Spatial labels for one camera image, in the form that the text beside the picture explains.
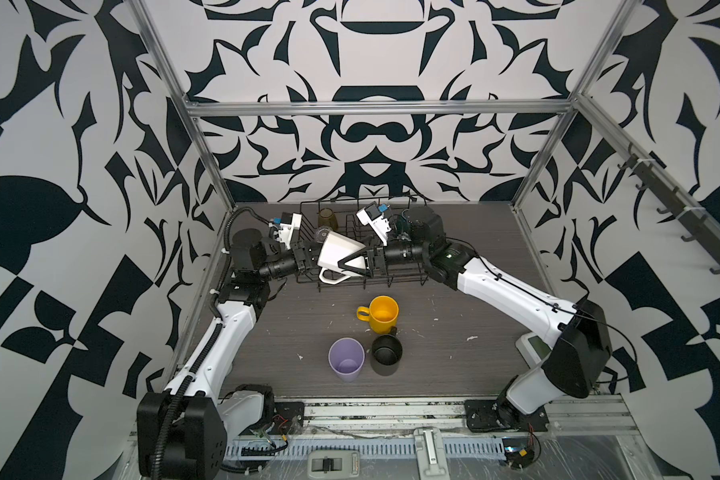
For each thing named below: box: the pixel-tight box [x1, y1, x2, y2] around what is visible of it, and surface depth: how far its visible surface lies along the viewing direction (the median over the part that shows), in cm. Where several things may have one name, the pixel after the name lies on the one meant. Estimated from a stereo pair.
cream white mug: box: [318, 230, 367, 285], surface depth 65 cm
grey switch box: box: [307, 450, 361, 480], surface depth 67 cm
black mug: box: [370, 326, 403, 377], surface depth 83 cm
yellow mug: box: [356, 295, 399, 335], surface depth 86 cm
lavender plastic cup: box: [328, 337, 366, 383], surface depth 76 cm
